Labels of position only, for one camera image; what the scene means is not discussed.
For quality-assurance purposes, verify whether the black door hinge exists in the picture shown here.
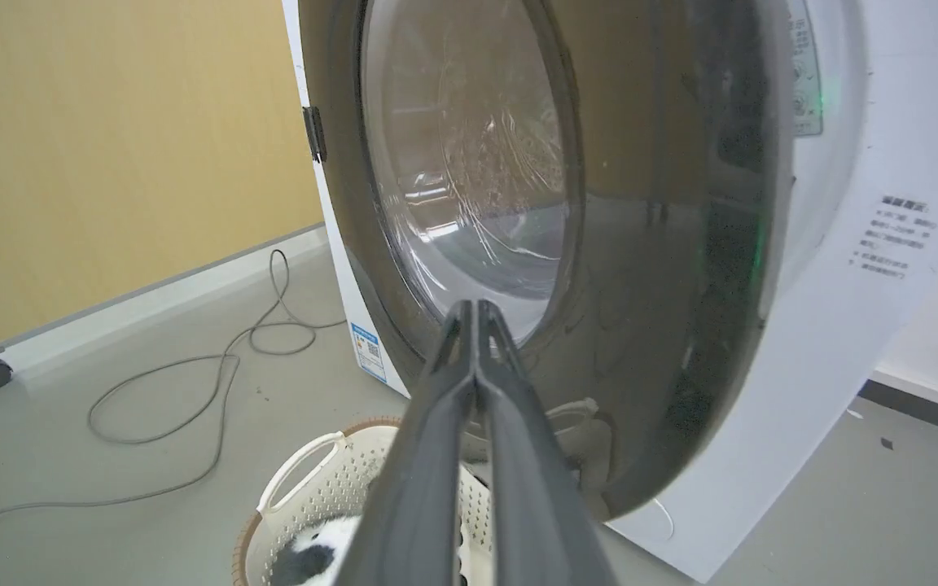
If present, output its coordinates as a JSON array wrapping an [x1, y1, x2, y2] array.
[[303, 106, 328, 164]]

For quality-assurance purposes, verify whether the black and white plush toy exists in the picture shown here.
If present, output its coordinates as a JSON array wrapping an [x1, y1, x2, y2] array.
[[270, 515, 364, 586]]

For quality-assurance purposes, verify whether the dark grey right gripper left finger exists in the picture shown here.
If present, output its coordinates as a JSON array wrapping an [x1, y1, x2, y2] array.
[[334, 300, 479, 586]]

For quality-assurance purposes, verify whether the white perforated laundry basket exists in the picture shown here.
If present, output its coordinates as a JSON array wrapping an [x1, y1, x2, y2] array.
[[232, 418, 493, 586]]

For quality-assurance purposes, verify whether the white washing machine body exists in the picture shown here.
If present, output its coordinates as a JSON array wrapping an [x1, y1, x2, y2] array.
[[282, 0, 938, 584]]

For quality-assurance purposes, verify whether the blue energy label sticker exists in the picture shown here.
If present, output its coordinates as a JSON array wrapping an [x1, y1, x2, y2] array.
[[350, 323, 388, 383]]

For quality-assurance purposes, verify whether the round dark washing machine door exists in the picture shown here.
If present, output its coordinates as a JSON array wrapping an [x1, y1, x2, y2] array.
[[298, 0, 796, 522]]

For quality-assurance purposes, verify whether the grey power cable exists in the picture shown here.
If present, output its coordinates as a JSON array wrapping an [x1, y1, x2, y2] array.
[[0, 249, 346, 546]]

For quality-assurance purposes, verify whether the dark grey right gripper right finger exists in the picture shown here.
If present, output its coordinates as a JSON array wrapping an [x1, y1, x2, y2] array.
[[477, 300, 618, 586]]

